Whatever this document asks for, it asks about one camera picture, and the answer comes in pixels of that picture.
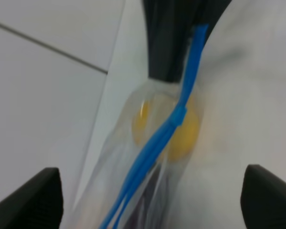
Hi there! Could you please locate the yellow pear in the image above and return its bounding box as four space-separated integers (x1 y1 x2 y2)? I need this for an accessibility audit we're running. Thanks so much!
132 94 200 162

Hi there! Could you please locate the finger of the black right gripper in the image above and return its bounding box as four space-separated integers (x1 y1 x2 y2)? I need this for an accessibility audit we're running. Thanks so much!
142 0 231 83

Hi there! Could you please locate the clear zip bag blue zipper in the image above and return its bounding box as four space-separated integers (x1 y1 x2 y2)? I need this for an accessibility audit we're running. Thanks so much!
69 0 220 229

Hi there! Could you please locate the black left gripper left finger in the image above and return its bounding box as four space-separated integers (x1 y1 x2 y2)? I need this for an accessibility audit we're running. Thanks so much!
0 167 63 229

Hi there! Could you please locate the purple eggplant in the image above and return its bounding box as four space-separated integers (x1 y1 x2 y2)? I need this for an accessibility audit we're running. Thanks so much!
124 166 168 229

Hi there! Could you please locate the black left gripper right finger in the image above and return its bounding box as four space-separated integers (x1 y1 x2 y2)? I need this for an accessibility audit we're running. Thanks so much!
240 165 286 229

